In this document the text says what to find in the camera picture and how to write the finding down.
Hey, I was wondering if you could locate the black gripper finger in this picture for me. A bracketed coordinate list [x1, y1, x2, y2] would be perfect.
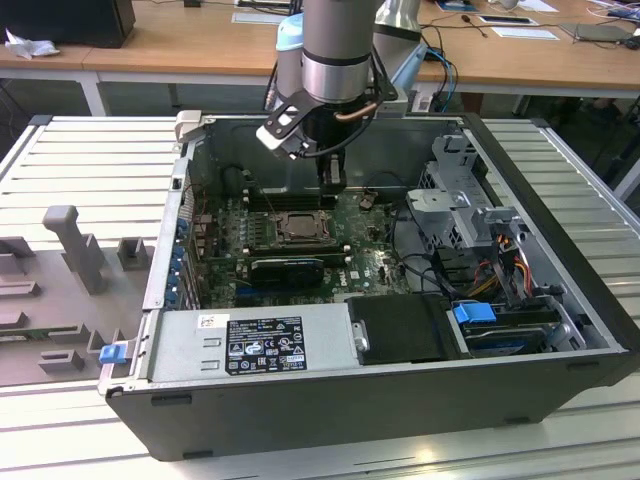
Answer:
[318, 152, 349, 211]

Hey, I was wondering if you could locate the wooden desk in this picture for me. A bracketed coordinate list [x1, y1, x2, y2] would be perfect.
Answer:
[0, 0, 640, 101]

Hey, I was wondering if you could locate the coloured power wire bundle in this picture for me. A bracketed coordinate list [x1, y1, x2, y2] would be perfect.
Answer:
[469, 234, 534, 299]

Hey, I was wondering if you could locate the black plastic shroud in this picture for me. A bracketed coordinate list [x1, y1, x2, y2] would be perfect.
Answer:
[344, 294, 461, 366]

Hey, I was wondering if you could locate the tilted white wrist camera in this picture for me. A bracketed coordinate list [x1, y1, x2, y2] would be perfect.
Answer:
[254, 102, 309, 161]

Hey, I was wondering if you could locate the metal socket cover frame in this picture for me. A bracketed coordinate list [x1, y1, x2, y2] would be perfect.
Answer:
[274, 210, 335, 245]

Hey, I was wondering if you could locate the CPU socket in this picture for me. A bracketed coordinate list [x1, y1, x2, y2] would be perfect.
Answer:
[272, 209, 337, 246]

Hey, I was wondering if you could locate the blue printed paper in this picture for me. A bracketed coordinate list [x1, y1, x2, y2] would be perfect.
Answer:
[433, 0, 482, 13]

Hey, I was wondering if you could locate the black open PC case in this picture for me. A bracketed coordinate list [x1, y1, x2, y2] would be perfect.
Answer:
[97, 109, 640, 464]

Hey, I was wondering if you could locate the dark grey laptop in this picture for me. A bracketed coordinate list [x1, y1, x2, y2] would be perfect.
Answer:
[558, 22, 635, 45]

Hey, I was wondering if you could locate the white paper sheet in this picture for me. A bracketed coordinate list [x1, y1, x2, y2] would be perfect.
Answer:
[491, 24, 560, 42]

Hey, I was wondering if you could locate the hard disk in blue carrier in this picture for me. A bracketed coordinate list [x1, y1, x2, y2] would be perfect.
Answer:
[449, 299, 561, 359]

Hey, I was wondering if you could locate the black wire bundle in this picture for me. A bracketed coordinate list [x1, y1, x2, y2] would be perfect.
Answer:
[389, 199, 481, 301]

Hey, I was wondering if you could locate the black graphics card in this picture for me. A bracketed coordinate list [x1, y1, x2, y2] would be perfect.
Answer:
[249, 257, 325, 290]

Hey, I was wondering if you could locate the white labelled box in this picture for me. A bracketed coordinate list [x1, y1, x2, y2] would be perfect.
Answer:
[410, 89, 436, 114]

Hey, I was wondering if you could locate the grey power supply unit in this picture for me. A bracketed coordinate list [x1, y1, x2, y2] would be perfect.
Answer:
[149, 302, 361, 384]

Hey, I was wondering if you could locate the green motherboard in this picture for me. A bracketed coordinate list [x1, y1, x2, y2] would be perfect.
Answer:
[192, 192, 436, 309]

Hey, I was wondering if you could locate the pale blue teach pendant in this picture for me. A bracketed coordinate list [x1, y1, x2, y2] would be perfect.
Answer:
[389, 42, 430, 101]

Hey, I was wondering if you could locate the grey parts rack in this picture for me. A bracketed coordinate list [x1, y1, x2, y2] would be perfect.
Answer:
[0, 204, 156, 386]

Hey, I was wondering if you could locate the grey paper sheet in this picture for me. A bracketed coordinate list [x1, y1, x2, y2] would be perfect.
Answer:
[232, 9, 292, 25]

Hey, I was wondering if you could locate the level white wrist camera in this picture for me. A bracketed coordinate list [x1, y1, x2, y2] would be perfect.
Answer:
[375, 88, 414, 118]

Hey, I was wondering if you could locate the black RAM slot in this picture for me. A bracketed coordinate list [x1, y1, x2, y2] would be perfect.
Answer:
[244, 241, 349, 252]
[245, 250, 352, 266]
[247, 198, 324, 210]

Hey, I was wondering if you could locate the flat white phone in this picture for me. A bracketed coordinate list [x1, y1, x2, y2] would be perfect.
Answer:
[478, 14, 539, 27]

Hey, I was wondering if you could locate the crumpled white paper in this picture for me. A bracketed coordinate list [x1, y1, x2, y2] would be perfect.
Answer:
[3, 27, 62, 61]

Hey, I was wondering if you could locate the black box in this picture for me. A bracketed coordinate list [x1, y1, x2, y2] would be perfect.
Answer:
[0, 0, 137, 50]

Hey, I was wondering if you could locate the grey metal drive cage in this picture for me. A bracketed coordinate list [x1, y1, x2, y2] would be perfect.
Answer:
[404, 132, 531, 251]

